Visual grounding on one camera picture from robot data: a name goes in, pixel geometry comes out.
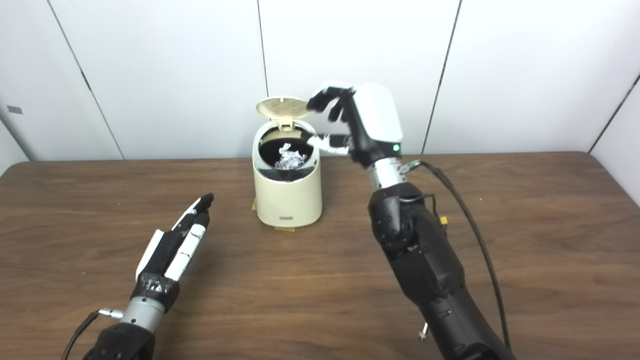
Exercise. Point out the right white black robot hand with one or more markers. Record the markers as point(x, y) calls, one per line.
point(377, 120)

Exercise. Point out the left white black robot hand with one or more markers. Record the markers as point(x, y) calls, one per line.
point(170, 255)

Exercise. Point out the white paper ball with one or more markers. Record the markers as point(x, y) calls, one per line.
point(291, 157)

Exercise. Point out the cream round bin lid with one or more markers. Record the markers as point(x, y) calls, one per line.
point(282, 107)

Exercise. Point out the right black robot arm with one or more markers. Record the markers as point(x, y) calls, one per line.
point(425, 265)

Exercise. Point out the cream-colored bin body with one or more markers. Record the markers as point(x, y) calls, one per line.
point(287, 200)

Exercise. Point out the wide yellow tape piece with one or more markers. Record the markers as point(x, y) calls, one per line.
point(285, 229)

